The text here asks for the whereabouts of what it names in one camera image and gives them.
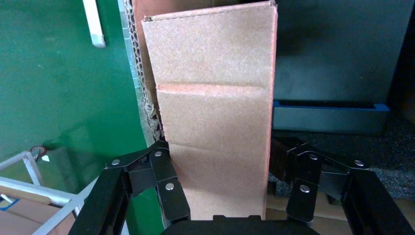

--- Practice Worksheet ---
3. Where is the small cardboard box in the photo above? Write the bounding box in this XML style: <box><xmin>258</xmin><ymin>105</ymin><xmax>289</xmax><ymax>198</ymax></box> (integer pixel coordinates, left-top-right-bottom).
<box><xmin>141</xmin><ymin>0</ymin><xmax>279</xmax><ymax>221</ymax></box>

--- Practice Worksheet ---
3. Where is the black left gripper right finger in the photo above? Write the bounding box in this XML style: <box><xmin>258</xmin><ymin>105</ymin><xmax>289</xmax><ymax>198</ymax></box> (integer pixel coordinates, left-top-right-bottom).
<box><xmin>269</xmin><ymin>137</ymin><xmax>415</xmax><ymax>235</ymax></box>

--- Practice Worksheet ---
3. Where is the cardboard sheet with blue tape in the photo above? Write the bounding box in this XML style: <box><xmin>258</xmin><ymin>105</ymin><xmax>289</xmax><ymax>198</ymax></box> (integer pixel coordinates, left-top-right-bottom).
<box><xmin>0</xmin><ymin>185</ymin><xmax>77</xmax><ymax>235</ymax></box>

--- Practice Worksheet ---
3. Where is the grey metal cart frame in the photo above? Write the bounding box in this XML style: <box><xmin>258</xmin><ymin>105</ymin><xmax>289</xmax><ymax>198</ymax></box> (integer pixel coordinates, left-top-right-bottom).
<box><xmin>0</xmin><ymin>146</ymin><xmax>98</xmax><ymax>235</ymax></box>

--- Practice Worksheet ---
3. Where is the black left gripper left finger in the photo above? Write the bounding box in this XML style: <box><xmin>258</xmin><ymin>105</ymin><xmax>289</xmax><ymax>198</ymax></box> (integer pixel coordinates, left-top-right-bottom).
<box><xmin>68</xmin><ymin>140</ymin><xmax>192</xmax><ymax>235</ymax></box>

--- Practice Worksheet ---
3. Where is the large cardboard box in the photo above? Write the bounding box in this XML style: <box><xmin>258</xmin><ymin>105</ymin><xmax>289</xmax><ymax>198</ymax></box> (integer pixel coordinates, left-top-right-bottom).
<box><xmin>121</xmin><ymin>0</ymin><xmax>415</xmax><ymax>235</ymax></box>

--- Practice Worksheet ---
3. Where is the white pipe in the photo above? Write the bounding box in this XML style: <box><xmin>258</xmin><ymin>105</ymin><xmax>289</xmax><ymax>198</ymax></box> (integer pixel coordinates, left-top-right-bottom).
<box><xmin>82</xmin><ymin>0</ymin><xmax>107</xmax><ymax>48</ymax></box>

